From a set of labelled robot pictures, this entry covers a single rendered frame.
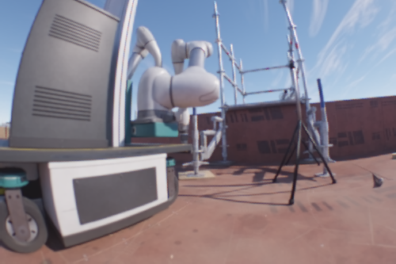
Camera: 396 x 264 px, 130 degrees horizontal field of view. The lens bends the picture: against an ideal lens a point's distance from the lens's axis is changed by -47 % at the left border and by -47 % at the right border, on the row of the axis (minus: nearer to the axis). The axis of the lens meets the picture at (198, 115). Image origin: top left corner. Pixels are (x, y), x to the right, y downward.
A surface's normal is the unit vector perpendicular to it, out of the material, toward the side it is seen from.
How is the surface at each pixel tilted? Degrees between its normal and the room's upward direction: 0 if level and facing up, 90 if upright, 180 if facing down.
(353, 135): 90
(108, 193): 90
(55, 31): 90
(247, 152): 90
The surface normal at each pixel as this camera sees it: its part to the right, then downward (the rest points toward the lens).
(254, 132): -0.45, -0.10
